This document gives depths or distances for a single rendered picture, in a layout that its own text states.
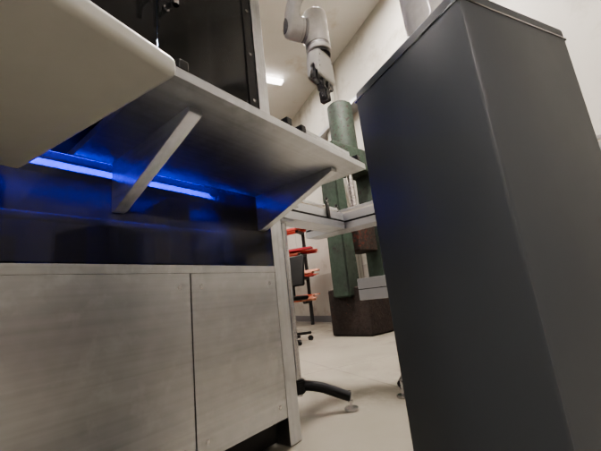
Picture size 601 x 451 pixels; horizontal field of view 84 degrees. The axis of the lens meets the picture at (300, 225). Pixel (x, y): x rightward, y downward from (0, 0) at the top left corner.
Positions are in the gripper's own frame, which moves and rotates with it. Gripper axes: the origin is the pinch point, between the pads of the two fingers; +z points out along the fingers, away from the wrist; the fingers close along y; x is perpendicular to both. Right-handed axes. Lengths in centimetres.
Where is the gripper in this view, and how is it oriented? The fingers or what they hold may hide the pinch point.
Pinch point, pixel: (325, 96)
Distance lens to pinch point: 116.5
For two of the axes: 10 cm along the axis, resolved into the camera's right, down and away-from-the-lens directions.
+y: -6.2, -1.0, -7.8
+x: 7.7, -2.2, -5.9
